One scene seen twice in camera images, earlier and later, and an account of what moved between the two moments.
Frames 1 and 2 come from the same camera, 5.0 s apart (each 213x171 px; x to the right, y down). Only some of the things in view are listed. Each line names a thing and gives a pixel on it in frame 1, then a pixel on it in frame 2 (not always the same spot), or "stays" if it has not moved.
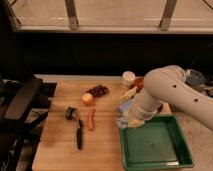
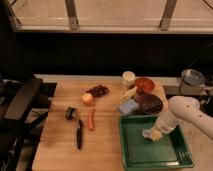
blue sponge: [125, 105] stays
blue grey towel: [123, 119] → [146, 133]
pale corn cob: [128, 94] stays
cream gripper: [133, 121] → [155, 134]
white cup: [128, 79] stays
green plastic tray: [157, 144] stays
